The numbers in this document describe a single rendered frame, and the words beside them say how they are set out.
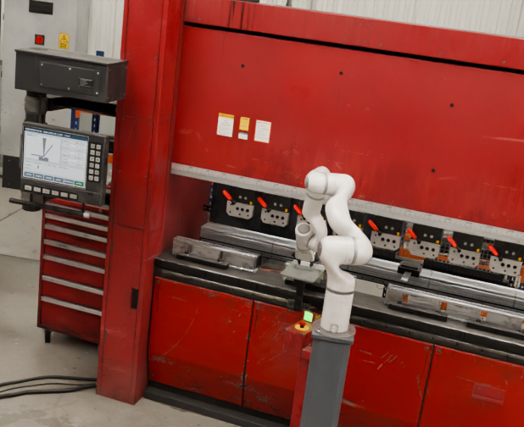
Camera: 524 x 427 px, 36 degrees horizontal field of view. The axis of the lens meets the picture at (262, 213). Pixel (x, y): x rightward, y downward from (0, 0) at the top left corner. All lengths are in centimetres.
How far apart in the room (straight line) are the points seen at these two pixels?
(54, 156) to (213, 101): 87
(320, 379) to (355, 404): 87
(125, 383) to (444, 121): 230
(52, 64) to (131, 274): 121
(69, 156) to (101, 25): 469
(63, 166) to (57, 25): 448
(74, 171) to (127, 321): 97
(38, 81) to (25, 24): 449
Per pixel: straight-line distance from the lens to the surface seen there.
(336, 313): 341
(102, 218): 486
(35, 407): 472
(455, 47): 393
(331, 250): 330
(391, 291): 422
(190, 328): 451
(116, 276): 449
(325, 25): 404
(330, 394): 355
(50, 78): 407
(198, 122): 431
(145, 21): 417
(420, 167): 402
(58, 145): 408
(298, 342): 398
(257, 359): 443
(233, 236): 466
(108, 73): 394
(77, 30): 840
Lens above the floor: 238
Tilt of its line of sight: 16 degrees down
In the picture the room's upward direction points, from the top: 7 degrees clockwise
